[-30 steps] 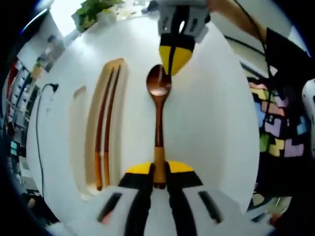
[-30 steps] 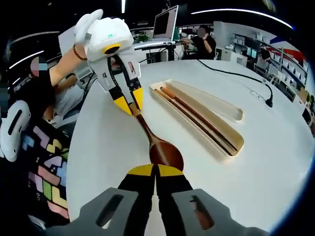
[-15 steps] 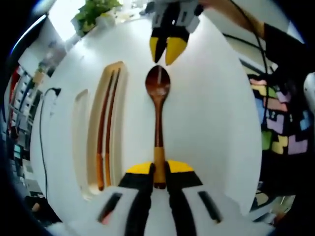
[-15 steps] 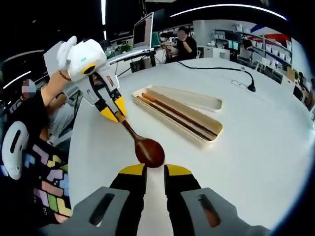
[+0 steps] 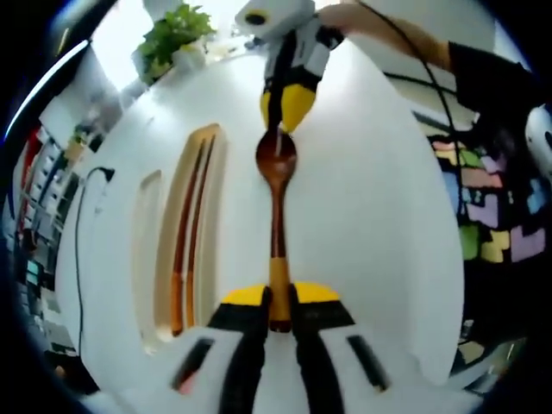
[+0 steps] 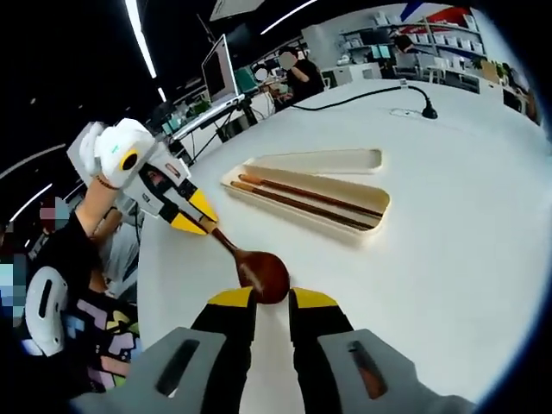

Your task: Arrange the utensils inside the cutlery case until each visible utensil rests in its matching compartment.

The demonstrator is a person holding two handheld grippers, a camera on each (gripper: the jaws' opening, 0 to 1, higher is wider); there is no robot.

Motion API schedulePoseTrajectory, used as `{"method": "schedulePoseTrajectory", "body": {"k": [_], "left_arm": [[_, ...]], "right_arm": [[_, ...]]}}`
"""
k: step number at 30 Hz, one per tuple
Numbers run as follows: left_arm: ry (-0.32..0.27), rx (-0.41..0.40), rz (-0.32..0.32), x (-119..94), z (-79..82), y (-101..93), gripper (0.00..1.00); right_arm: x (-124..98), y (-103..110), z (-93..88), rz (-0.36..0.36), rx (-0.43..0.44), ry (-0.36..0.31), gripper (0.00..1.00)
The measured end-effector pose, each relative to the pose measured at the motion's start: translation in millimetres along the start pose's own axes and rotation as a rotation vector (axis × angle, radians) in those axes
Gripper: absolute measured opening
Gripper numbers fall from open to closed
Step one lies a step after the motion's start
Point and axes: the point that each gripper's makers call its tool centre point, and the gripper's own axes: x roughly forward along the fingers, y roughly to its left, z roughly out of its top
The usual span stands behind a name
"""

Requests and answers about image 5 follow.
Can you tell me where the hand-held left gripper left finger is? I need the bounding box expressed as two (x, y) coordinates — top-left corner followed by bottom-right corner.
(98, 284), (273, 414)

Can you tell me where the wooden spoon utensil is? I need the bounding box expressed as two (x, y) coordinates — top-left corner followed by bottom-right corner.
(255, 129), (298, 333)

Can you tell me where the ceiling light strip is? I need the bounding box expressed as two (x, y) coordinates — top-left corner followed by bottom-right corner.
(6, 39), (94, 139)

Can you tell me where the white worn device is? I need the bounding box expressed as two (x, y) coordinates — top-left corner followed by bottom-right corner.
(524, 103), (552, 169)

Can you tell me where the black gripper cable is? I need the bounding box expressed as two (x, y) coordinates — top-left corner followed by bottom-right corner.
(355, 0), (469, 216)

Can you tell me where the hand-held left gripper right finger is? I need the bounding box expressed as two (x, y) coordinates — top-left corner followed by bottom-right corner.
(287, 282), (458, 414)

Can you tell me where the potted green plant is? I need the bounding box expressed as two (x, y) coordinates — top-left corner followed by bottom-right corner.
(136, 3), (216, 85)

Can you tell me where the white shelf with boxes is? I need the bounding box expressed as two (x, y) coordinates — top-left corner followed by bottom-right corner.
(16, 124), (60, 242)

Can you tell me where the black table cable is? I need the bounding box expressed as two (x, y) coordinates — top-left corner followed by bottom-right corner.
(75, 166), (116, 346)

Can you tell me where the beige cutlery case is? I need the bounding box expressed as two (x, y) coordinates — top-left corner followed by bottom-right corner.
(153, 122), (229, 346)

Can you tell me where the beige cutlery case lid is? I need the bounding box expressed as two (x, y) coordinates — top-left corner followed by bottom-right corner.
(129, 169), (166, 355)

